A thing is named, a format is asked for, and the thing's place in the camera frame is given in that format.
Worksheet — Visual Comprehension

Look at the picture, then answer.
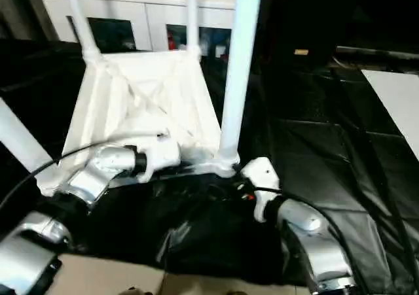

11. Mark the white plastic table top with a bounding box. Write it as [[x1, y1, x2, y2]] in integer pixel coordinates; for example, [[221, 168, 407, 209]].
[[35, 49, 242, 198]]

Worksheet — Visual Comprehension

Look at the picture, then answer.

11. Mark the black mat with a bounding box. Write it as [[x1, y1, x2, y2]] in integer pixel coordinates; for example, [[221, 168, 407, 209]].
[[0, 38, 419, 288]]

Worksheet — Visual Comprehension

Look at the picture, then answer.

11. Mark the white cabinet with glass doors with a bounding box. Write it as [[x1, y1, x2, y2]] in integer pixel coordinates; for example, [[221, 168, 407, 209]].
[[38, 0, 236, 52]]

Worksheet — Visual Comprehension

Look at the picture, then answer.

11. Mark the white flat board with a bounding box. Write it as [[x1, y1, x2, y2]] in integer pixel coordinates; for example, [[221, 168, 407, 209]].
[[361, 69, 419, 162]]

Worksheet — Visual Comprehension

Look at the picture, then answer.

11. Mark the black cabinet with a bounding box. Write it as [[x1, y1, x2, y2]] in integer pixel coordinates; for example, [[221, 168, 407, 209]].
[[255, 0, 419, 67]]

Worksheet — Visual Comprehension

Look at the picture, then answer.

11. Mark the grey curtain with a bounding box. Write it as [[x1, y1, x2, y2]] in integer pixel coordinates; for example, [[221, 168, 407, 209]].
[[0, 0, 55, 41]]

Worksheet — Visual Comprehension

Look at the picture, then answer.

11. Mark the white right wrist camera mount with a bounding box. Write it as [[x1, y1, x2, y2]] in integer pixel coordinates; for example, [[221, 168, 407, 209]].
[[240, 156, 282, 223]]

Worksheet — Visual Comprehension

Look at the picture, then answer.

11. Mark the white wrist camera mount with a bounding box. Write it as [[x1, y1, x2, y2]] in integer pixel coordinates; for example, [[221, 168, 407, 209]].
[[137, 133, 181, 184], [240, 156, 282, 223]]

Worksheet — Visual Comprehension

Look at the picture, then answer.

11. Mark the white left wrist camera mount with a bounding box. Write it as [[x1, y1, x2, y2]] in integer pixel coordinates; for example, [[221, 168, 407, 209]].
[[137, 133, 181, 184]]

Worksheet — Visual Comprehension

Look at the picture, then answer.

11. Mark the black left wrist camera cable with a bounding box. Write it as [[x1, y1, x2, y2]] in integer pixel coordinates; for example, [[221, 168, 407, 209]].
[[0, 130, 164, 211]]

